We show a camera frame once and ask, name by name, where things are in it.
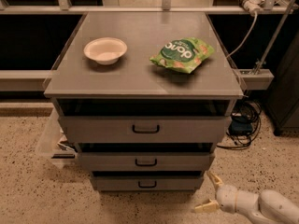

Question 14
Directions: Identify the white power strip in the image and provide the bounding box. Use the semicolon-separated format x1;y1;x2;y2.
237;0;264;16

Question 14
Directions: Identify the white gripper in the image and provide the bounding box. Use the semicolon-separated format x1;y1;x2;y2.
194;171;238;213

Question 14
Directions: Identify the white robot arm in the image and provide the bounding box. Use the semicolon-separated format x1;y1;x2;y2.
194;171;299;224

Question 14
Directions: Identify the grey drawer cabinet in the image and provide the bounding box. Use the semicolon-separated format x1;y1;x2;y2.
45;12;243;179

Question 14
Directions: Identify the black cable bundle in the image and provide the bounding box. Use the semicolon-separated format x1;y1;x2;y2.
216;98;263;151

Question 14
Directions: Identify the grey drawer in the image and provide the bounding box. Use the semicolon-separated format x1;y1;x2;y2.
59;116;231;143
78;152;215;172
91;176;204;191

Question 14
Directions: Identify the grey bottom drawer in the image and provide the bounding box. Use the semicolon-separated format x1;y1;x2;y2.
91;176;204;191

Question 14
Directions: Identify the blue device on floor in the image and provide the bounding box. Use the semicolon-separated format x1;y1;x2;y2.
229;116;253;136

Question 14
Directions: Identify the clear plastic storage box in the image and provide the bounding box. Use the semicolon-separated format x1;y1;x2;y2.
36;109;78;169

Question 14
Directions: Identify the green snack bag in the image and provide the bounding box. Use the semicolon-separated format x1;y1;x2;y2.
149;37;214;74

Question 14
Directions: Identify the white power cable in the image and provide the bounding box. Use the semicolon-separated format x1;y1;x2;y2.
225;10;258;60

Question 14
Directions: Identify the dark cabinet at right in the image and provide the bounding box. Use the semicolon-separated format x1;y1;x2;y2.
265;32;299;136

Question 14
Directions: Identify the white paper bowl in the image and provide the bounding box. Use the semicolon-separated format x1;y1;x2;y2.
83;37;127;65

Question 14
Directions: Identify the grey top drawer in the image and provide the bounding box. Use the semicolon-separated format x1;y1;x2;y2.
59;116;231;143

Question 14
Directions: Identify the metal diagonal rod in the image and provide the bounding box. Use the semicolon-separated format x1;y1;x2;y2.
251;0;296;75

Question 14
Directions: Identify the grey middle drawer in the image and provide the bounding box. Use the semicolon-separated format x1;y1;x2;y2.
78;152;215;172

